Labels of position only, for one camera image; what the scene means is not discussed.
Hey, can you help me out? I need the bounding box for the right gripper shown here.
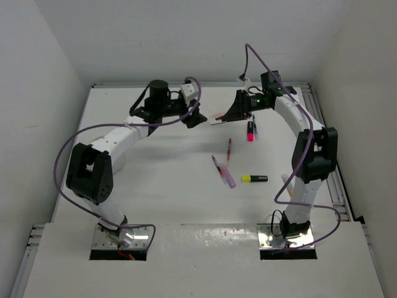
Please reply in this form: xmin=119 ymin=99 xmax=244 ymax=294
xmin=223 ymin=89 xmax=271 ymax=122

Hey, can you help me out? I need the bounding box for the pink white stapler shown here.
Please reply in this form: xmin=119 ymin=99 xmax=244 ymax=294
xmin=208 ymin=112 xmax=226 ymax=125

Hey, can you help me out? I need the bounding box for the purple clear highlighter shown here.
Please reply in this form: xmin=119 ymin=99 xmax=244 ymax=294
xmin=220 ymin=163 xmax=236 ymax=189

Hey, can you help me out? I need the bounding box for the orange clear highlighter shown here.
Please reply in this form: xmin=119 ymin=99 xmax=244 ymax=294
xmin=281 ymin=173 xmax=293 ymax=197

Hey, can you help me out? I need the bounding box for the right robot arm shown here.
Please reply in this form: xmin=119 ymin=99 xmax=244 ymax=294
xmin=221 ymin=71 xmax=338 ymax=238

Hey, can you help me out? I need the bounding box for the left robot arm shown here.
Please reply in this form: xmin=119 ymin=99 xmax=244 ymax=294
xmin=66 ymin=77 xmax=207 ymax=233

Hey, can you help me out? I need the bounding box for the blue pen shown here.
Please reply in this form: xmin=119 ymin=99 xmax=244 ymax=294
xmin=252 ymin=114 xmax=258 ymax=139

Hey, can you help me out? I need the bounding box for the pink black highlighter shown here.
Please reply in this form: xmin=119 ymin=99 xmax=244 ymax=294
xmin=246 ymin=121 xmax=254 ymax=142

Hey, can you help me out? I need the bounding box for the red refill pen upper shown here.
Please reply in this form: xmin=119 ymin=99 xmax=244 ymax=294
xmin=226 ymin=138 xmax=232 ymax=162

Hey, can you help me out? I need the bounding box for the red refill pen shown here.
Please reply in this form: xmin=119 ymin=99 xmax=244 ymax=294
xmin=226 ymin=138 xmax=232 ymax=162
xmin=211 ymin=155 xmax=228 ymax=184

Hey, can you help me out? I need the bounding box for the red refill pen lower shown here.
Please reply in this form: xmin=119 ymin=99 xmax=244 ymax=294
xmin=211 ymin=155 xmax=228 ymax=184

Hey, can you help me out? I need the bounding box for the yellow black highlighter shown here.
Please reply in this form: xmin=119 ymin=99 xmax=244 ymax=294
xmin=241 ymin=175 xmax=268 ymax=183

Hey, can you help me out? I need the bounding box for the white round divided container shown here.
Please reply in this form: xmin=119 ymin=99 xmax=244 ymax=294
xmin=112 ymin=153 xmax=126 ymax=174

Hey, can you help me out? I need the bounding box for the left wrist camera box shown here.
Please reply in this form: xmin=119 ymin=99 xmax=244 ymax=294
xmin=180 ymin=83 xmax=199 ymax=104

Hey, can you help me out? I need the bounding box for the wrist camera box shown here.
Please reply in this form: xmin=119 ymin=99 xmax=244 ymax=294
xmin=237 ymin=78 xmax=252 ymax=92
xmin=180 ymin=83 xmax=199 ymax=104

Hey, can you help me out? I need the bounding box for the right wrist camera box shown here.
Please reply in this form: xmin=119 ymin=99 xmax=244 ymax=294
xmin=237 ymin=78 xmax=252 ymax=92

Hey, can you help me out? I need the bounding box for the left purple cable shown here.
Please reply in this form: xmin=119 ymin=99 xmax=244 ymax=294
xmin=54 ymin=76 xmax=202 ymax=246

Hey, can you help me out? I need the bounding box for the purple cable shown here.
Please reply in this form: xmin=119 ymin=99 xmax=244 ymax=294
xmin=54 ymin=76 xmax=202 ymax=246
xmin=238 ymin=43 xmax=342 ymax=251

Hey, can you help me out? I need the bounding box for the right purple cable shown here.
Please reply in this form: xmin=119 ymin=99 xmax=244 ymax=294
xmin=238 ymin=43 xmax=342 ymax=251

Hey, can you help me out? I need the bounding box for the black cable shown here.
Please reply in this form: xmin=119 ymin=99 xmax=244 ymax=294
xmin=270 ymin=209 xmax=288 ymax=238

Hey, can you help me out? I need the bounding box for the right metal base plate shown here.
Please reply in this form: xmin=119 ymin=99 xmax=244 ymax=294
xmin=257 ymin=223 xmax=317 ymax=261

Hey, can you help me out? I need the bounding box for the metal base plate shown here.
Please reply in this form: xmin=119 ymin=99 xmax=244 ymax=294
xmin=89 ymin=224 xmax=150 ymax=261
xmin=257 ymin=223 xmax=317 ymax=261

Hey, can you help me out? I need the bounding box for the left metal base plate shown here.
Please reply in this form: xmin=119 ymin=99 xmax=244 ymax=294
xmin=89 ymin=224 xmax=150 ymax=261

